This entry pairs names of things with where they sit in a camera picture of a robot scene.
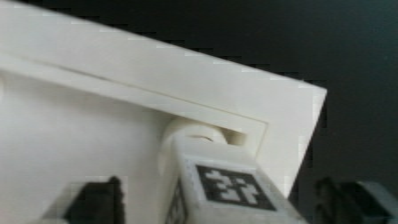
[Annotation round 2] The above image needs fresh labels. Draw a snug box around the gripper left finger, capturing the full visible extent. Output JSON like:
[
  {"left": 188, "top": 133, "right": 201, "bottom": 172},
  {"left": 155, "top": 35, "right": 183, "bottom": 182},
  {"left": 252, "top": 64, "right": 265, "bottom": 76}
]
[{"left": 43, "top": 176, "right": 126, "bottom": 224}]

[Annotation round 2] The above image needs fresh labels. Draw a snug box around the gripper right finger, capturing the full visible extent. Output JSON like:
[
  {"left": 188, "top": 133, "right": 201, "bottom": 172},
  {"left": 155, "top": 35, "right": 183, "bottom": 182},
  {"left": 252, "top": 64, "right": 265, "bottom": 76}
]
[{"left": 315, "top": 178, "right": 398, "bottom": 224}]

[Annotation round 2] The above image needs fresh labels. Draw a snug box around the white table leg angled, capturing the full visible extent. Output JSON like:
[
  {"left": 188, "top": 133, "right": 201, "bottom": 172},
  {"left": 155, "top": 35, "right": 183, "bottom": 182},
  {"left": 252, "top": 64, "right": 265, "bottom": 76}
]
[{"left": 158, "top": 118, "right": 308, "bottom": 224}]

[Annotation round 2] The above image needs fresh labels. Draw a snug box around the white square tabletop part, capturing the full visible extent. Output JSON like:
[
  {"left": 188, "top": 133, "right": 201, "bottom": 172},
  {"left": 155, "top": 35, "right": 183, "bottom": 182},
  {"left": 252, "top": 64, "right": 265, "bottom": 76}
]
[{"left": 0, "top": 0, "right": 327, "bottom": 224}]

